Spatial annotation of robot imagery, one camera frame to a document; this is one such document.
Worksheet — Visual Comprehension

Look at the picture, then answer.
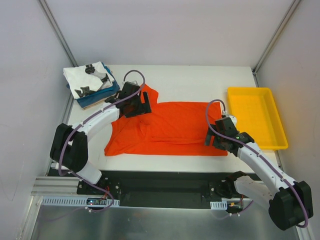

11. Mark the orange t shirt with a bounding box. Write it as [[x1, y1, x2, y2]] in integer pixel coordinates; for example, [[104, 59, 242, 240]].
[[104, 85, 228, 157]]

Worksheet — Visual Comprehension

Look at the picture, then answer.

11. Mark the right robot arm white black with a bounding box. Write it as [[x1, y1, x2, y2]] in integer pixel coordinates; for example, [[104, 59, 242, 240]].
[[204, 115, 314, 231]]

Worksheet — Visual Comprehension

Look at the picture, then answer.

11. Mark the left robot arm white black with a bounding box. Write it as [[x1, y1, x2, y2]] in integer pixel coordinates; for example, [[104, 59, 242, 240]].
[[49, 82, 152, 195]]

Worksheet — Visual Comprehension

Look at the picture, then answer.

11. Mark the yellow plastic tray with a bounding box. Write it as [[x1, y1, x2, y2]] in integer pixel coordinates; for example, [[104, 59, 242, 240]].
[[227, 87, 289, 151]]

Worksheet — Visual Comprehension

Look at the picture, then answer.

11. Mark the beige folded shirt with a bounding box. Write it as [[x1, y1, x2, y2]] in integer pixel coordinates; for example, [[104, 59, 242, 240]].
[[76, 90, 118, 109]]

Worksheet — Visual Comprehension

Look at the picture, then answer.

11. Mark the white black printed folded shirt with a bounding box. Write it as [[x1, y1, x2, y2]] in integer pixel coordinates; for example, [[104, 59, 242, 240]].
[[63, 61, 115, 99]]

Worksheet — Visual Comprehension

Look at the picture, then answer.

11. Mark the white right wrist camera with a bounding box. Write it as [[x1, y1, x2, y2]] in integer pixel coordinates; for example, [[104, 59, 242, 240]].
[[222, 113, 238, 126]]

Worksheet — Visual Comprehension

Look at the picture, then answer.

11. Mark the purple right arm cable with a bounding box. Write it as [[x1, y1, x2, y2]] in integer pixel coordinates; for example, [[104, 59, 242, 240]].
[[205, 99, 310, 229]]

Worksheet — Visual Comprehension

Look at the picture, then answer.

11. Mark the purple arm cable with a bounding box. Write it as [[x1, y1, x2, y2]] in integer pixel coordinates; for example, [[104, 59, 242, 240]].
[[205, 99, 310, 229], [57, 69, 147, 213]]

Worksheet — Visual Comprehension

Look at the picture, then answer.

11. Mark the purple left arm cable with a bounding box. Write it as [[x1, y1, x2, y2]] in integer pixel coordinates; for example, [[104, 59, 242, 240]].
[[57, 69, 147, 213]]

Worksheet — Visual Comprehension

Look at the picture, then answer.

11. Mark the right grey cable duct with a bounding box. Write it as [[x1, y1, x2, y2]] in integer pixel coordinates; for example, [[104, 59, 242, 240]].
[[210, 200, 228, 211]]

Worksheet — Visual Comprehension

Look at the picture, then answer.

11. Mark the grey cable duct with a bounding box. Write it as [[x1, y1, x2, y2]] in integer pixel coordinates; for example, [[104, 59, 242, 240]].
[[42, 196, 120, 208], [210, 200, 228, 211]]

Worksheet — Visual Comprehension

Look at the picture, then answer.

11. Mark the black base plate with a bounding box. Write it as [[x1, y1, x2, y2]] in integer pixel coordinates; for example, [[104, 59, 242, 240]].
[[76, 169, 253, 208]]

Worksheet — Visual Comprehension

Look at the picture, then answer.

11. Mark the left aluminium frame post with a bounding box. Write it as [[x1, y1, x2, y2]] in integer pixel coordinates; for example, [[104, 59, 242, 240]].
[[37, 0, 78, 67]]

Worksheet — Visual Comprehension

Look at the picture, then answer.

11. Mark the aluminium frame post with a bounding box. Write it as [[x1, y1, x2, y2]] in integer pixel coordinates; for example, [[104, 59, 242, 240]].
[[37, 0, 78, 67], [252, 0, 303, 76]]

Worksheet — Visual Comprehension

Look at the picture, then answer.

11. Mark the left grey cable duct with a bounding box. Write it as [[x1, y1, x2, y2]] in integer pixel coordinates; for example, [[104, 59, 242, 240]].
[[42, 196, 120, 208]]

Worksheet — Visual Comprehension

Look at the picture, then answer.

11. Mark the right aluminium frame post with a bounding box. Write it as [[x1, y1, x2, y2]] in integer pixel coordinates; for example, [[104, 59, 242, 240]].
[[252, 0, 303, 76]]

